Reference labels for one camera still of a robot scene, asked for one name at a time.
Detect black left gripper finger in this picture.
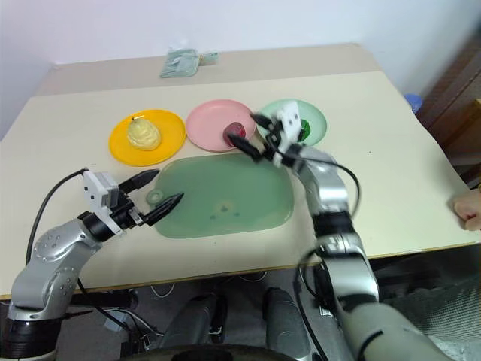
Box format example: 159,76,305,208
118,168,162,193
144,192,186,227

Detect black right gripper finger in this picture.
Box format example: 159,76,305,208
249,111,276,132
228,132,268,163

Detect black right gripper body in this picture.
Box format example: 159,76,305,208
262,116,287,152

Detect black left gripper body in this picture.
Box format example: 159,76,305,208
107,190,148,229

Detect dark red fruit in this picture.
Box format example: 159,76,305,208
222,120,247,147

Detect pink plate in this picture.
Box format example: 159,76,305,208
185,99,258,153

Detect light green plate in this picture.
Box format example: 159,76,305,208
256,98,328,148

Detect yellow plate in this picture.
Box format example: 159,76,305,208
108,108,188,168

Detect person's bare hand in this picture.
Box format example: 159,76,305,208
452,187,481,231

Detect pale yellow pear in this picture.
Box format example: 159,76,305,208
126,115,163,152

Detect green plastic mat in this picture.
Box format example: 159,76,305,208
145,153,296,240

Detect dark rounded shape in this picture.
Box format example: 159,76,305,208
126,346,315,361

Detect brown wooden furniture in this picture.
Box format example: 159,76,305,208
416,36,481,190

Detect grey woven cloth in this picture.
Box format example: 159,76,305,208
375,277,481,361

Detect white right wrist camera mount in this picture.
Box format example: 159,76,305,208
273,99,304,168

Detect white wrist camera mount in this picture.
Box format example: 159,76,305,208
82,169,127,236
273,99,304,168

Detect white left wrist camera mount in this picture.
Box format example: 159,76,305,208
82,169,127,236

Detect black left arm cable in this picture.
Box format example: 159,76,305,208
24,168,88,265

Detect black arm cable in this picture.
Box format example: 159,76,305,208
24,168,88,265
277,149,362,223

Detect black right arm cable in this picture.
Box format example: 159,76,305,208
277,149,362,223

